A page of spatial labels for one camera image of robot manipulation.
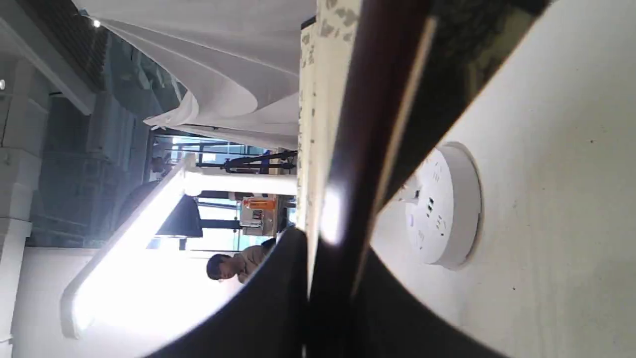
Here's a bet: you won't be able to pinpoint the person in background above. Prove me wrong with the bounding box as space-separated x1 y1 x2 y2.
206 238 277 284

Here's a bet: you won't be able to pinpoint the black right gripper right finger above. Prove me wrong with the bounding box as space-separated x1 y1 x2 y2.
344 249 501 358

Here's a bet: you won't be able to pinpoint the folding paper fan maroon ribs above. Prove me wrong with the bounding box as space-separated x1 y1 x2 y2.
310 0 549 303

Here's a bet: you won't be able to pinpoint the white desk lamp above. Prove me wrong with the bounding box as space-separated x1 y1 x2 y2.
61 145 482 339

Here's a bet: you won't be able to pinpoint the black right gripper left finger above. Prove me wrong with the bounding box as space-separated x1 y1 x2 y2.
151 227 308 358

